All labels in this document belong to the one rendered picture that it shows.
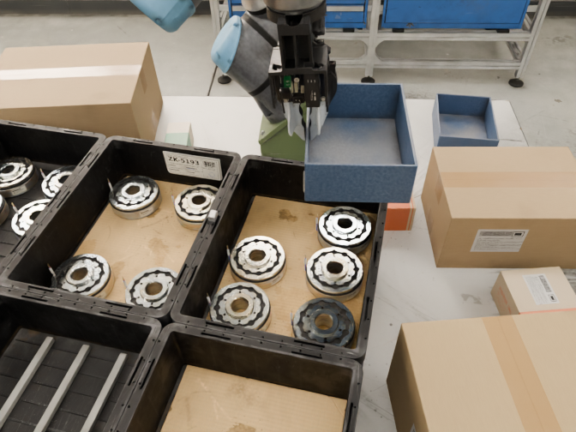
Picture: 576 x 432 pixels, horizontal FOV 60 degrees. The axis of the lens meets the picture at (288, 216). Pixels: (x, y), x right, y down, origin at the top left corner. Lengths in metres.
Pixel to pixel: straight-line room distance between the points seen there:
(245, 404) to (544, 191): 0.72
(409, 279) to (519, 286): 0.21
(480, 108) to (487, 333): 0.87
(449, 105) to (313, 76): 0.96
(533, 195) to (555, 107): 1.97
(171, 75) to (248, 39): 2.00
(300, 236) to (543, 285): 0.48
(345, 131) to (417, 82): 2.23
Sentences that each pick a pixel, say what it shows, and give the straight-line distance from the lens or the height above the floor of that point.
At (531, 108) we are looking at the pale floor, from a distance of 3.02.
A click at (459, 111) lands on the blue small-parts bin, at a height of 0.72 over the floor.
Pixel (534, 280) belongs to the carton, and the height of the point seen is 0.78.
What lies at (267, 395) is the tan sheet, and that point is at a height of 0.83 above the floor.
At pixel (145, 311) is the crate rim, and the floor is 0.93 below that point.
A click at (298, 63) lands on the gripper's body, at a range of 0.63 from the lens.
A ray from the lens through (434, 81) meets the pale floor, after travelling 3.08.
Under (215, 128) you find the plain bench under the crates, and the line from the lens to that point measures 1.50.
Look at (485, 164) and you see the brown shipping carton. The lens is 1.17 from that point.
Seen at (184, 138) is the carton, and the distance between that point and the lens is 1.38.
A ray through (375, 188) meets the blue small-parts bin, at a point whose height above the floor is 1.10.
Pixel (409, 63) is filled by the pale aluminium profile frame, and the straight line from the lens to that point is 2.96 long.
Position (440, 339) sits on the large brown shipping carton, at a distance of 0.81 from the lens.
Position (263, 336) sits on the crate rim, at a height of 0.93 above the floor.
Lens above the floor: 1.58
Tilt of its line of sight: 47 degrees down
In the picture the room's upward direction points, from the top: 2 degrees counter-clockwise
